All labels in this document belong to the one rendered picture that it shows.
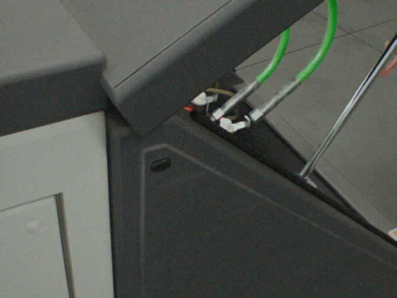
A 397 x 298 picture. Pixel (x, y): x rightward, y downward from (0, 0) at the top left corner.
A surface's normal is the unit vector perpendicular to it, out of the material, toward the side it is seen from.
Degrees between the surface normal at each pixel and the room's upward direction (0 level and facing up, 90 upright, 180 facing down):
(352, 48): 0
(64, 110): 90
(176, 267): 90
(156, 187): 90
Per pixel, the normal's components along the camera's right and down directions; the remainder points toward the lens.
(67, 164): 0.48, 0.58
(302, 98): 0.07, -0.77
